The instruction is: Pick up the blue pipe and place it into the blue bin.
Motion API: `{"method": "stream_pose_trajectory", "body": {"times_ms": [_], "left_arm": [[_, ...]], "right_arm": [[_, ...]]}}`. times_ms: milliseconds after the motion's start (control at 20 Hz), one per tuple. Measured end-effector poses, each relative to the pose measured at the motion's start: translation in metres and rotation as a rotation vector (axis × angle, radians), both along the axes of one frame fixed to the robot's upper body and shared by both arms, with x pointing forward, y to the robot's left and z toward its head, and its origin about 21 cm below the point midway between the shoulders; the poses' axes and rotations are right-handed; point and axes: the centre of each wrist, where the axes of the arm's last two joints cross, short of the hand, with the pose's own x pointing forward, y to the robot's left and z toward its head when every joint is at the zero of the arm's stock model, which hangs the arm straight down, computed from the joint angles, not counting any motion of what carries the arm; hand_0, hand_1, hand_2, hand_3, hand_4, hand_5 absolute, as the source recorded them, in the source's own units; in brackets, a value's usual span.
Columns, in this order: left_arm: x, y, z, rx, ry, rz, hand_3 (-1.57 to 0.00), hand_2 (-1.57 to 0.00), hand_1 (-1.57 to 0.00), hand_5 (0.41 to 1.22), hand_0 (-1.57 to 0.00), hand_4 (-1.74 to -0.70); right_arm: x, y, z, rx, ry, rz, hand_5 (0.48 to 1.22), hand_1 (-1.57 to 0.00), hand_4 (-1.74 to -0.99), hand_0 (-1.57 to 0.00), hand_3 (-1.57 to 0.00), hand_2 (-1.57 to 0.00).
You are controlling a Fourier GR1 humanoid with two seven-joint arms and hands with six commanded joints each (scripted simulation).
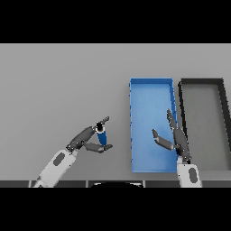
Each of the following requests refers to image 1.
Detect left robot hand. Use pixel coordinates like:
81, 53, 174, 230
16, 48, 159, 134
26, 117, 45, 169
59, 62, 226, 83
65, 115, 114, 154

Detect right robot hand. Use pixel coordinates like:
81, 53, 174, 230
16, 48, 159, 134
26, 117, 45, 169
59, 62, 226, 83
151, 108, 192, 164

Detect blue pipe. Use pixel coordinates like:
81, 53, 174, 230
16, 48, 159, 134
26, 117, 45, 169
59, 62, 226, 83
94, 121, 108, 148

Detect dark grey bin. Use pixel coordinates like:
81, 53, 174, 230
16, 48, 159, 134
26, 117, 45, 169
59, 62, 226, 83
178, 78, 231, 171

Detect blue bin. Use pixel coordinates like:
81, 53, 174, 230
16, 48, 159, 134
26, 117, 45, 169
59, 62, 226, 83
128, 77, 180, 174

